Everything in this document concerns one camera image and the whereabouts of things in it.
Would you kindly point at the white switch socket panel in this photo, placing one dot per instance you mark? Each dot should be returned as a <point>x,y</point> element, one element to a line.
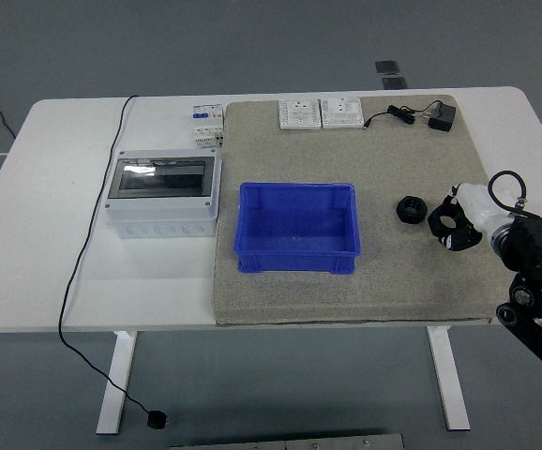
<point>342,113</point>

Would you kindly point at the white table leg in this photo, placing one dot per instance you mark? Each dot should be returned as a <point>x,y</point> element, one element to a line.
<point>449,384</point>
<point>116,384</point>

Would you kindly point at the circuit breaker with blue label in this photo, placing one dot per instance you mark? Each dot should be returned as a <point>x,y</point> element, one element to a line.
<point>205,115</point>

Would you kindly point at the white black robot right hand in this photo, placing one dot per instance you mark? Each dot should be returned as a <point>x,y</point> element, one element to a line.
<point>477,204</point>

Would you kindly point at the grey electrical distribution box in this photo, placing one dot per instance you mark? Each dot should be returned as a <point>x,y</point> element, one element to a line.
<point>158,220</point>

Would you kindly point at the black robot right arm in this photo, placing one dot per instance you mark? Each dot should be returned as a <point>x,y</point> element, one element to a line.
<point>533,234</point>

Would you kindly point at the blue plastic bin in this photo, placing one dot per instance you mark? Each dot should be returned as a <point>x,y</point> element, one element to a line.
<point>294,262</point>

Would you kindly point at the grey-brown table mat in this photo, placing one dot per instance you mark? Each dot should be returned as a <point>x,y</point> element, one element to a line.
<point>393,281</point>

